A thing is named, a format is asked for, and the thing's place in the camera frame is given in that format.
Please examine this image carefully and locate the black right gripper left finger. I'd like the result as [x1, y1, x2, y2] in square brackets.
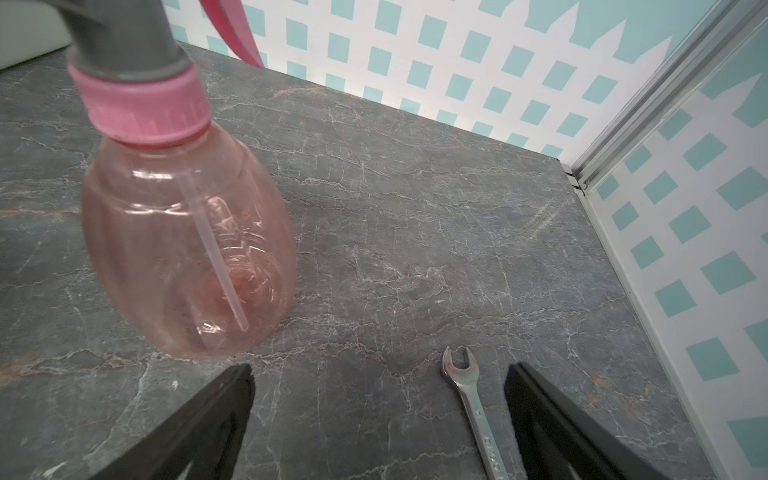
[94, 364, 256, 479]

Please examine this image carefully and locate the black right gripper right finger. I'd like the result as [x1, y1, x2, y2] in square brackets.
[504, 362, 664, 479]

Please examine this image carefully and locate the silver open-end wrench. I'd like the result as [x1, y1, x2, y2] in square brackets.
[441, 347, 509, 480]

